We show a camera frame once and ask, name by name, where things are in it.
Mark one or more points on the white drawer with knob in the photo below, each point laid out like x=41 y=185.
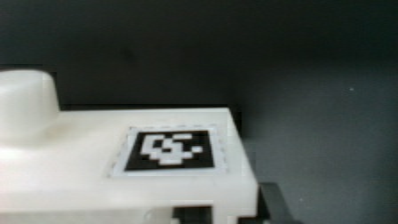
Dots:
x=105 y=167

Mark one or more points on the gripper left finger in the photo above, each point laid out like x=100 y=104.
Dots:
x=192 y=215

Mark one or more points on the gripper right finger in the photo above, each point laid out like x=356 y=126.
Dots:
x=272 y=207

